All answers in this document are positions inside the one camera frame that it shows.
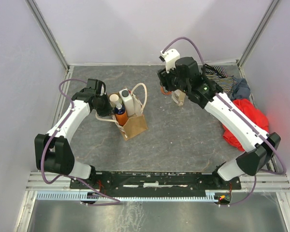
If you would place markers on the white bottle black cap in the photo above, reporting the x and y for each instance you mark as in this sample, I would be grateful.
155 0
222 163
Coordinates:
127 100

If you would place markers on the aluminium frame rail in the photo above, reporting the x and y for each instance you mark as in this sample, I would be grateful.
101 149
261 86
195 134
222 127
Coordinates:
265 183

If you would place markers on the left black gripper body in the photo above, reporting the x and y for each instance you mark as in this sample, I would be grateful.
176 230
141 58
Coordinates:
104 110

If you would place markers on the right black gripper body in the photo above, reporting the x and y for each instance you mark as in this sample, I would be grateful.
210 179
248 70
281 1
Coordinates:
163 79

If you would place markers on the blue cable duct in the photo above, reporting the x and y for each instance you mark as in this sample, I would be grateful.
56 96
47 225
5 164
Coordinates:
85 196

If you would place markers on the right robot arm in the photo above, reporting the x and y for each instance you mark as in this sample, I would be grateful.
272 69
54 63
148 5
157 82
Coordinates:
259 146

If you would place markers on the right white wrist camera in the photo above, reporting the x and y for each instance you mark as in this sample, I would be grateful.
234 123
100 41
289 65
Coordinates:
170 57

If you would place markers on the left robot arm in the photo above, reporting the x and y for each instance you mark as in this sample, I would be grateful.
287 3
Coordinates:
53 151

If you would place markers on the dark blue small bottle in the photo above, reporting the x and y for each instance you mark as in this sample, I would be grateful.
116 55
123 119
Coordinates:
121 114

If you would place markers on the striped dark garment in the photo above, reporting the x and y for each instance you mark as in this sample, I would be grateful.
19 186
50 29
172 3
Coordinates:
216 70

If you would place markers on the cream cap bottle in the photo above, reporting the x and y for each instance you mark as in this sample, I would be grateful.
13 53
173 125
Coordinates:
114 100

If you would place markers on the blue-grey cloth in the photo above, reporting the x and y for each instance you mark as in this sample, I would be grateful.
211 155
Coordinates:
241 89

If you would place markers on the clear bottle white cap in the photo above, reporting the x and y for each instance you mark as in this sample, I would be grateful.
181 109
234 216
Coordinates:
178 97

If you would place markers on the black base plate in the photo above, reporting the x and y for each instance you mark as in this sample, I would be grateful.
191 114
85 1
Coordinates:
159 184

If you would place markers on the red cloth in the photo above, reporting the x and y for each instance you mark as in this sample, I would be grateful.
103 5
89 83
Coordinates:
255 115

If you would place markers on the striped shirt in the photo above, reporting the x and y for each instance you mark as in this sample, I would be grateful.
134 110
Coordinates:
227 84

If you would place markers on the canvas tote bag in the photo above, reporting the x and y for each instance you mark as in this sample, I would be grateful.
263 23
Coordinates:
136 123

